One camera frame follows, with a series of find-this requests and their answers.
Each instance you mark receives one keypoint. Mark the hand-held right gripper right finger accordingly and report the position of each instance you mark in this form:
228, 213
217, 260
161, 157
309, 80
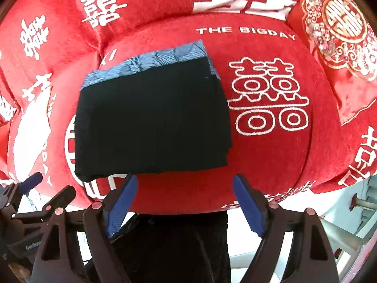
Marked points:
250, 206

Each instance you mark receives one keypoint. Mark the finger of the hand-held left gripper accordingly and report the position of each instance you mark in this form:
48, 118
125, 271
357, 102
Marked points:
61, 196
32, 181

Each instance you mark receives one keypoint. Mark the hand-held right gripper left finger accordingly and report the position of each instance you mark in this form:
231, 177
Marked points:
120, 206

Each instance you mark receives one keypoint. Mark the black pants with grey waistband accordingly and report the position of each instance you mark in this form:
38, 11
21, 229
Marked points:
147, 118

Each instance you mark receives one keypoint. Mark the red printed blanket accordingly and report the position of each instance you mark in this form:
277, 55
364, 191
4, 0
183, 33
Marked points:
265, 168

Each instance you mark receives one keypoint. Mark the red embroidered pillow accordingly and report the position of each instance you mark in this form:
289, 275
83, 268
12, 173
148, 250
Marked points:
338, 35

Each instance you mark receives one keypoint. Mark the grey metal frame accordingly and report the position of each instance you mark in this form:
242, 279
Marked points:
347, 235

